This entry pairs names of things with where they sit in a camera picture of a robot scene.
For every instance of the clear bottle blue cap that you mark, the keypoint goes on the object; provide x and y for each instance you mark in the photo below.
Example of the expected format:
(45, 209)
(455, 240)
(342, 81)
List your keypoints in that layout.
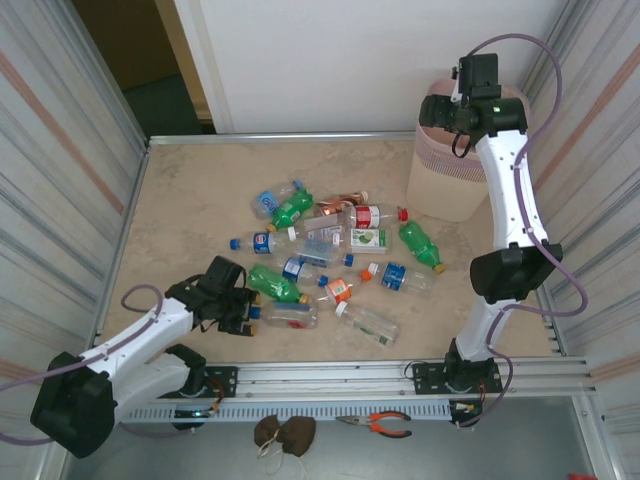
(290, 314)

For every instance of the clear bottle bright blue label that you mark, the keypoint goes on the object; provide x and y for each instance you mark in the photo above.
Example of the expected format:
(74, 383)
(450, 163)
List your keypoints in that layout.
(267, 202)

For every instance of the clear bottle pale blue label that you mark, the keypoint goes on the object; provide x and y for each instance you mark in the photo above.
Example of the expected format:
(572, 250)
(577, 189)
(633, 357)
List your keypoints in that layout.
(317, 249)

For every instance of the small orange-label bottle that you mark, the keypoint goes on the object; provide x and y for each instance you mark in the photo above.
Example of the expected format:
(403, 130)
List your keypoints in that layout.
(338, 289)

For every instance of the clear bottle white label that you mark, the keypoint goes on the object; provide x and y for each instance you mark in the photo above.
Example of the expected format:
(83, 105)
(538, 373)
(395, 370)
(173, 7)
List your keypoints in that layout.
(325, 231)

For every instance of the bottle copper brown label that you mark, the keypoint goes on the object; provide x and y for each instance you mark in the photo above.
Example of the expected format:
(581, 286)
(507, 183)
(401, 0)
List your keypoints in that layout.
(332, 207)

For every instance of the green-label bottle white cap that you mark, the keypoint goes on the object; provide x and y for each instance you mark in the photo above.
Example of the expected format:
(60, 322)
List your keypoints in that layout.
(370, 325)

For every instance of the bottle lime label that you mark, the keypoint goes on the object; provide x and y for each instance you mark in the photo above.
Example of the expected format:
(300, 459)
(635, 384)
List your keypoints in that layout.
(367, 239)

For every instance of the blue-label bottle white cap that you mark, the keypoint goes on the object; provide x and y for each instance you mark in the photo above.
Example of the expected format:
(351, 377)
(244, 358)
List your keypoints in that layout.
(397, 276)

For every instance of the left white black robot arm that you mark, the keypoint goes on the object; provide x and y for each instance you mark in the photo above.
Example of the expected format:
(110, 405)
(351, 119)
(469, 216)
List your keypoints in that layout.
(140, 325)

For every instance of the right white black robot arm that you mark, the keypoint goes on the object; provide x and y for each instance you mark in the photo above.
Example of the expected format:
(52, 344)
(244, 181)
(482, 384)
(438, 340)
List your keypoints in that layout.
(510, 190)

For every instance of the pink plastic bin liner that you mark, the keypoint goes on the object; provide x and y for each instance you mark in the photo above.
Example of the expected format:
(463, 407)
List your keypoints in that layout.
(435, 150)

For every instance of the beige plastic waste bin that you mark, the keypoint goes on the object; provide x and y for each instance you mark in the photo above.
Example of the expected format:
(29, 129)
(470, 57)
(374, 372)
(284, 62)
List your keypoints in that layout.
(440, 195)

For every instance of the small black controller board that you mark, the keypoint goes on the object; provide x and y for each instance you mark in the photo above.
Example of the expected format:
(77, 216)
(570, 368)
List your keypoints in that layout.
(197, 413)
(465, 407)

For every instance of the brown cloth pouch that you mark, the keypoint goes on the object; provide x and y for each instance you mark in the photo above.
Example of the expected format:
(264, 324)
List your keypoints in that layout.
(267, 432)
(300, 435)

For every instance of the red-label bottle red cap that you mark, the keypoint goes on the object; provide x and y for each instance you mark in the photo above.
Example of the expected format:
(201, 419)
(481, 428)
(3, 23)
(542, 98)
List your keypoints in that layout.
(367, 216)

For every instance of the small red object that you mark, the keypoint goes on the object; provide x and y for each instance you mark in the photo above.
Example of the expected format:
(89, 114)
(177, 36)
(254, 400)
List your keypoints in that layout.
(581, 477)

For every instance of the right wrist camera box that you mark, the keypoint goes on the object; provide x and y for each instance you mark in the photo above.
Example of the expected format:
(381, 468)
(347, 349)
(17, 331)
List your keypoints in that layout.
(456, 97)

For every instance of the wide aluminium mounting rail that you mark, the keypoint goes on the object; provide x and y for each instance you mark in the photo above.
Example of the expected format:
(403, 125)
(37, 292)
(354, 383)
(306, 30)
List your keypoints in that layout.
(325, 381)

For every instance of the white door frame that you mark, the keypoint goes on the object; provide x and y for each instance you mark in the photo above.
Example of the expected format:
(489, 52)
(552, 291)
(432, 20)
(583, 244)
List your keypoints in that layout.
(202, 60)

